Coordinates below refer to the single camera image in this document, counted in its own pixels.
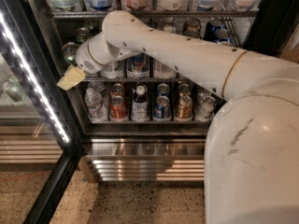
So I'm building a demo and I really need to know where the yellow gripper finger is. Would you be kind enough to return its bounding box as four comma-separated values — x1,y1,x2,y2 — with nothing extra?
57,65,85,91

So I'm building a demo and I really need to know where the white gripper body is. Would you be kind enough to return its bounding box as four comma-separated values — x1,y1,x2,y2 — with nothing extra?
76,38,104,74

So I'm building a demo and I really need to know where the green can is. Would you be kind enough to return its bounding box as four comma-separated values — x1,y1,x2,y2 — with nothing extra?
74,27,91,44
61,42,78,64

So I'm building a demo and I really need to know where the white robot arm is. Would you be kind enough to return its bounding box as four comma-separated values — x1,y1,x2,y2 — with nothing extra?
58,10,299,224

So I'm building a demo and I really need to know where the front white can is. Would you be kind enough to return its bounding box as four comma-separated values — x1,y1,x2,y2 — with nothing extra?
101,62,123,78

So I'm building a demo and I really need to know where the bottom shelf water bottle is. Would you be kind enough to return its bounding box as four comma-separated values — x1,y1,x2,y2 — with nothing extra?
85,88,106,121

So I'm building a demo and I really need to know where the shelf water bottle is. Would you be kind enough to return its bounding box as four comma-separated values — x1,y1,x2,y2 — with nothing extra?
85,88,106,121
153,61,176,79

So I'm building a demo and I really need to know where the front orange can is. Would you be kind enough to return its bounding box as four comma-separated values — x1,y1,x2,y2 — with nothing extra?
109,96,127,119

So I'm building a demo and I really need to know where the front blue silver can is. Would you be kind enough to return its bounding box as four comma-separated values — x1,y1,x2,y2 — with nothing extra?
127,53,150,78

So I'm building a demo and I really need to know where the open glass fridge door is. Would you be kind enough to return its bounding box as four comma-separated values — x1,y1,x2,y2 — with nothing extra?
0,0,82,224

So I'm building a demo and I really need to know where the middle shelf water bottle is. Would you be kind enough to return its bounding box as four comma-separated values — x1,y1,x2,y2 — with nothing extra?
153,61,176,79

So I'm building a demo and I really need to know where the bottom blue can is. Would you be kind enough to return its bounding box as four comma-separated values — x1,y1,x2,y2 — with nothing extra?
154,96,170,119

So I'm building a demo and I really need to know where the steel fridge base grille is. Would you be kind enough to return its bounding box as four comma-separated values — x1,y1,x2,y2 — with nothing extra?
78,155,204,183

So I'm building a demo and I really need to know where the bottom gold can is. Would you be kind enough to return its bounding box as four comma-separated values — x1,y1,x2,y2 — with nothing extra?
176,96,192,119

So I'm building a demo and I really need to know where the bottom silver can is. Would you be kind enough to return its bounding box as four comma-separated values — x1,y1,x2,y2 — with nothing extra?
196,95,216,119

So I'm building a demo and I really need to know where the front dark blue can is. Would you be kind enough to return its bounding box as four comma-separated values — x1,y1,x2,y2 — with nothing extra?
214,28,231,43

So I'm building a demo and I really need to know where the dark juice bottle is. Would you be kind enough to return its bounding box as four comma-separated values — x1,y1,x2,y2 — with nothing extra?
133,85,149,121

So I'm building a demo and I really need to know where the middle wire shelf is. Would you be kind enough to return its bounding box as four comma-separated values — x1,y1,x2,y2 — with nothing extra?
82,77,188,82

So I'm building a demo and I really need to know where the wire shelf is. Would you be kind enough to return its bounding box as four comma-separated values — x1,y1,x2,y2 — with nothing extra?
50,10,258,19
82,77,188,82

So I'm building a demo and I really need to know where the upper wire shelf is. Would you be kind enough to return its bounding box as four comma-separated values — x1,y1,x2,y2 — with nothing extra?
50,10,258,19

